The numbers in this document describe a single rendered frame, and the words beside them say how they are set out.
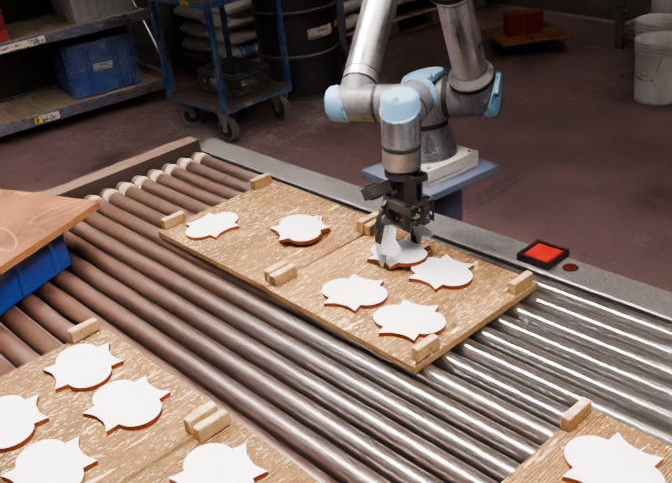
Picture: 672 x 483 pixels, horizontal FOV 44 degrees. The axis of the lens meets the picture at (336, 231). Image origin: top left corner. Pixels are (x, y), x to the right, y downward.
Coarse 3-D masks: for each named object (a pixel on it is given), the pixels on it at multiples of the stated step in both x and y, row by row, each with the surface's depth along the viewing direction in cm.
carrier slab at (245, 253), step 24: (264, 192) 210; (288, 192) 209; (192, 216) 202; (240, 216) 199; (264, 216) 198; (312, 216) 195; (336, 216) 194; (360, 216) 193; (168, 240) 194; (192, 240) 191; (216, 240) 189; (240, 240) 188; (264, 240) 187; (336, 240) 183; (216, 264) 181; (240, 264) 178; (264, 264) 177; (264, 288) 170
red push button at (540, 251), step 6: (534, 246) 173; (540, 246) 173; (546, 246) 173; (528, 252) 172; (534, 252) 171; (540, 252) 171; (546, 252) 171; (552, 252) 171; (558, 252) 170; (540, 258) 169; (546, 258) 169; (552, 258) 169
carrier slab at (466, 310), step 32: (352, 256) 176; (288, 288) 167; (320, 288) 166; (416, 288) 162; (480, 288) 160; (320, 320) 157; (352, 320) 155; (448, 320) 152; (480, 320) 150; (384, 352) 145
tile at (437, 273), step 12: (420, 264) 168; (432, 264) 168; (444, 264) 167; (456, 264) 167; (468, 264) 166; (420, 276) 164; (432, 276) 164; (444, 276) 163; (456, 276) 163; (468, 276) 162; (432, 288) 161; (444, 288) 161; (456, 288) 160
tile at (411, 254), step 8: (408, 240) 177; (400, 248) 174; (408, 248) 174; (416, 248) 173; (424, 248) 173; (376, 256) 172; (392, 256) 171; (400, 256) 171; (408, 256) 170; (416, 256) 170; (424, 256) 169; (392, 264) 168; (400, 264) 168; (408, 264) 168; (416, 264) 168
